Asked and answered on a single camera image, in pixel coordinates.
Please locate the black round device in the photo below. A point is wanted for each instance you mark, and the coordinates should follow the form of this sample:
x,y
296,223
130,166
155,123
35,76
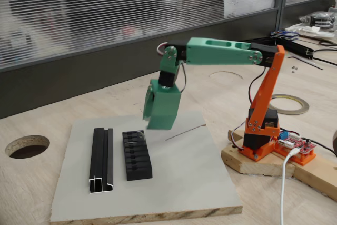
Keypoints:
x,y
319,20

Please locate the long wooden base plank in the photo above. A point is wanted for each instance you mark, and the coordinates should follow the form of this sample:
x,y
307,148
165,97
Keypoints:
x,y
319,180

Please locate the black aluminium profile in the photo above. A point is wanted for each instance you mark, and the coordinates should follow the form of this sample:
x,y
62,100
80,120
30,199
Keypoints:
x,y
98,156

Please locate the long black metal bar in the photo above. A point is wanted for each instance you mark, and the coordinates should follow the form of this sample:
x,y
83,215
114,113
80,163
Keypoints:
x,y
295,46

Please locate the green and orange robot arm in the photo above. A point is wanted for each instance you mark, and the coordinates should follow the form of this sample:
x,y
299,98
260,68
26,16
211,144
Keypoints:
x,y
218,53

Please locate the wooden base block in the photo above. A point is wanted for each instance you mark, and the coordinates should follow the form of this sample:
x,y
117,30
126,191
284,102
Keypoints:
x,y
263,168

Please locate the grey chipboard panel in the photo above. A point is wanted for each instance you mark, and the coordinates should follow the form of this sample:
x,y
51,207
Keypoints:
x,y
184,172

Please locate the white plastic clutter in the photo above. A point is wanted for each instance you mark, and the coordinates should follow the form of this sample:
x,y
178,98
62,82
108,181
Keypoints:
x,y
316,30

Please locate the black hex key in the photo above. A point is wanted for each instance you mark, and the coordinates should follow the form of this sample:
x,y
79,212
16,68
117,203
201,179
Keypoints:
x,y
300,59

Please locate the stack of blue cards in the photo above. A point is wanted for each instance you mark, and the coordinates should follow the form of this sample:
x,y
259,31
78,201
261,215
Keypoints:
x,y
285,34

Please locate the black slotted block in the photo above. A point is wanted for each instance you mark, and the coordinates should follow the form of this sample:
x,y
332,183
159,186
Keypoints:
x,y
138,161

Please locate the dark grey round object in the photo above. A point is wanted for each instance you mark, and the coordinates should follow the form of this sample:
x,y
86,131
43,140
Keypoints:
x,y
335,143

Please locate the orange controller board mount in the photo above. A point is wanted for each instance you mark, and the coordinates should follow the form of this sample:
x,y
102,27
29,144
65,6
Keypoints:
x,y
302,159

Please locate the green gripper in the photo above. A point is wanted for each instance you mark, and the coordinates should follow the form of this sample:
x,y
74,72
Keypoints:
x,y
164,109

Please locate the thin tape roll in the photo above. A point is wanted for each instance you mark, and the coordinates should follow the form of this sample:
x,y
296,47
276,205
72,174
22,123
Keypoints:
x,y
295,110

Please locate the red controller board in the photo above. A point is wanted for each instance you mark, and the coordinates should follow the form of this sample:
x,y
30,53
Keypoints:
x,y
297,142

